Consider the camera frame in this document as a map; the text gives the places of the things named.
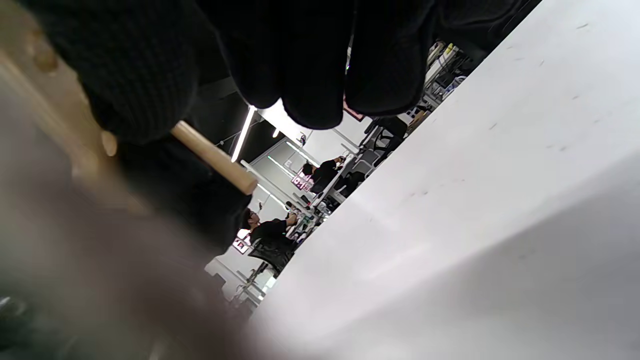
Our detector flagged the person's left hand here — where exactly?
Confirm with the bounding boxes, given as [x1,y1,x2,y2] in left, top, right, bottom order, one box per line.
[116,134,252,257]

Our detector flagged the person's right hand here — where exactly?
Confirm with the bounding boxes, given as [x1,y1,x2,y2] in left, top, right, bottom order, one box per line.
[20,0,543,147]

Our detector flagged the wooden lacing needle stick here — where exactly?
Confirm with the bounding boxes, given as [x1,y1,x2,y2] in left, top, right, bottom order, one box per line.
[170,120,259,197]

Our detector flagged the wooden crocodile lacing toy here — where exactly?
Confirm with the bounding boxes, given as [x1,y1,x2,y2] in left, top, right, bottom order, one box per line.
[0,0,153,217]

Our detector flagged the long white ceiling light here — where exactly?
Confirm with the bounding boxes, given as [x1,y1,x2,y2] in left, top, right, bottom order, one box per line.
[230,105,258,164]

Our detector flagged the black mesh office chair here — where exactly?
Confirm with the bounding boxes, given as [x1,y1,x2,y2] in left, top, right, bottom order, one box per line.
[372,116,409,152]

